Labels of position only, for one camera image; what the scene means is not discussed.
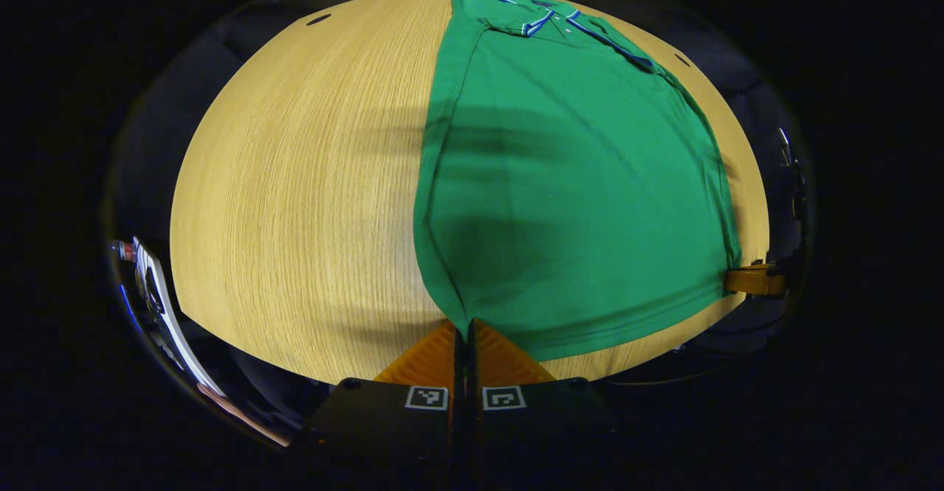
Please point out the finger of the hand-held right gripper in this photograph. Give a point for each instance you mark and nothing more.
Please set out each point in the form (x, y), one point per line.
(748, 281)

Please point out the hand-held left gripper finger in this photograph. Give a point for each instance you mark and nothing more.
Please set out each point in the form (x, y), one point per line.
(457, 432)
(474, 439)

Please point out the green T-shirt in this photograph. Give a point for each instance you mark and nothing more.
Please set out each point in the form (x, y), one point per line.
(575, 203)

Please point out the black table grommet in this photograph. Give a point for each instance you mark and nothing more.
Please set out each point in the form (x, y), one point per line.
(318, 19)
(682, 60)

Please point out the white panel with red mark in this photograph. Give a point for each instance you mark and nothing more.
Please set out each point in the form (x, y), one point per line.
(158, 292)

